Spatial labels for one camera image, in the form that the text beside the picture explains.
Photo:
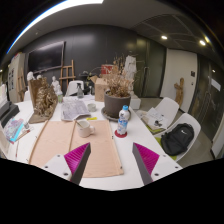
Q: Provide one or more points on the wooden human figure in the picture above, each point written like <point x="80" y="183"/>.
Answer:
<point x="179" y="91"/>

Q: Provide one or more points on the black wall screen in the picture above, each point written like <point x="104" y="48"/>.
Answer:
<point x="46" y="56"/>

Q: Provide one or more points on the small white plaster statue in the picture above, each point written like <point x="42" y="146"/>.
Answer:
<point x="56" y="86"/>

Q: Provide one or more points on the green seat cushion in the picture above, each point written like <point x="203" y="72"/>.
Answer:
<point x="154" y="130"/>
<point x="159" y="143"/>

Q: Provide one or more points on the long ceiling light panel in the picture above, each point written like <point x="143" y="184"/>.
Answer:
<point x="43" y="16"/>

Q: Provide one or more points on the papers on chair seat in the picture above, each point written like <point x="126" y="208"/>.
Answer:
<point x="155" y="116"/>

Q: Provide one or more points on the thin stick in mug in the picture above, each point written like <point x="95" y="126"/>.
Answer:
<point x="78" y="123"/>

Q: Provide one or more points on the ceiling spot lights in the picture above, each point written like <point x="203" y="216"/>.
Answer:
<point x="164" y="37"/>

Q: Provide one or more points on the blue-capped plastic drink bottle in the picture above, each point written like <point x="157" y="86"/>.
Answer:
<point x="123" y="121"/>

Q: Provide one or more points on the black box device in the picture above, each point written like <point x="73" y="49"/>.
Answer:
<point x="8" y="115"/>

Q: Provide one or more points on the colourful stack of books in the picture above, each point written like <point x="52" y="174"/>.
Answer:
<point x="15" y="130"/>

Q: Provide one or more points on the small white tape roll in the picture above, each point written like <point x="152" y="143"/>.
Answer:
<point x="92" y="107"/>

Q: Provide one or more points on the beige mat with wooden slats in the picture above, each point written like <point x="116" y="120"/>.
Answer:
<point x="53" y="140"/>

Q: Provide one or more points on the dark-topped spray bottle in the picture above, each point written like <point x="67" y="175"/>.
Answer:
<point x="80" y="91"/>

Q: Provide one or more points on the printed paper sheet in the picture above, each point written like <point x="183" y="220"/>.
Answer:
<point x="75" y="110"/>

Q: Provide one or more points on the white plastic chair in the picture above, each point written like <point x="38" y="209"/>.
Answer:
<point x="72" y="88"/>
<point x="168" y="106"/>
<point x="190" y="118"/>

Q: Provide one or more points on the tall white plaster statue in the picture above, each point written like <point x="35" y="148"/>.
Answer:
<point x="131" y="66"/>

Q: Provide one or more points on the wooden easel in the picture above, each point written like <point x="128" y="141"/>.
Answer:
<point x="67" y="75"/>

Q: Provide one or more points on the white ceramic mug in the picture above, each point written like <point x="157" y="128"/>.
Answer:
<point x="85" y="129"/>

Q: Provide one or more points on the white plaster bust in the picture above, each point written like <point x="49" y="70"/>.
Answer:
<point x="30" y="76"/>

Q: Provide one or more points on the dark double door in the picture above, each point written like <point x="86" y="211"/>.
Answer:
<point x="151" y="66"/>

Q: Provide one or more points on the white cabinet with pictures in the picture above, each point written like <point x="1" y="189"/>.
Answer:
<point x="15" y="76"/>

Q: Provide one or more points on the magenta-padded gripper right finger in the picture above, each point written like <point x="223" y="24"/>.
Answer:
<point x="146" y="157"/>

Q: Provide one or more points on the black backpack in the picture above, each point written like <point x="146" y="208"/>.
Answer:
<point x="177" y="138"/>

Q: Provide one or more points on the small green label bottle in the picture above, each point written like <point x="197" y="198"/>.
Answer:
<point x="60" y="97"/>

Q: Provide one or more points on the white statue pedestal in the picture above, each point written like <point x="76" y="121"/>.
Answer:
<point x="135" y="101"/>

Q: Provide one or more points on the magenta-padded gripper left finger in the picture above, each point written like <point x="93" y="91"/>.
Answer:
<point x="77" y="156"/>

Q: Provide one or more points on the red box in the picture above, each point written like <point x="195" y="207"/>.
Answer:
<point x="107" y="69"/>

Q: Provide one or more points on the dried plant in grey pot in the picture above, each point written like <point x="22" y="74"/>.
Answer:
<point x="116" y="105"/>

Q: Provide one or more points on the yellow paper tag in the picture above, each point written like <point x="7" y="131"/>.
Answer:
<point x="91" y="118"/>

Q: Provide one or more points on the cardboard box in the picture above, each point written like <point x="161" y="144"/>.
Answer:
<point x="100" y="90"/>

